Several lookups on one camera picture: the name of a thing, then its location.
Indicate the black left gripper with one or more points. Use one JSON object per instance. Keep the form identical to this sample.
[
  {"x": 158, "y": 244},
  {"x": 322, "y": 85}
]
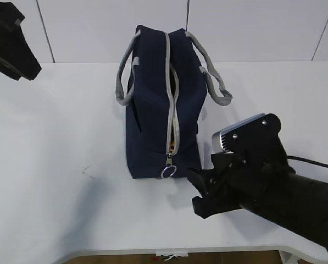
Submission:
[{"x": 16, "y": 59}]

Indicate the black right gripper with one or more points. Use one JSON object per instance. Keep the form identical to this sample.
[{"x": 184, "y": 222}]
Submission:
[{"x": 255, "y": 170}]

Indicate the navy blue lunch bag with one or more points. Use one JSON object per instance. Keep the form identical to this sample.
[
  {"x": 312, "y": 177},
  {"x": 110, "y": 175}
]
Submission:
[{"x": 143, "y": 87}]

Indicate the yellow pear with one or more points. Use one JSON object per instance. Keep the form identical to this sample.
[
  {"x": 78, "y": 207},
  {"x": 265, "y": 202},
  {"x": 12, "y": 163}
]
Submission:
[{"x": 174, "y": 145}]

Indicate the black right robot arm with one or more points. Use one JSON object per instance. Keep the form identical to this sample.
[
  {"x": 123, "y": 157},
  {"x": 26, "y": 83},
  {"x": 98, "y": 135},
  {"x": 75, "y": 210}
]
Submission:
[{"x": 309, "y": 215}]

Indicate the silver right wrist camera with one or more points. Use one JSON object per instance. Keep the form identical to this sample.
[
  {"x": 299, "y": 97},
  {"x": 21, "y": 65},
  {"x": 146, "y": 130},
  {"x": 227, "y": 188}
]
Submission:
[{"x": 219, "y": 138}]

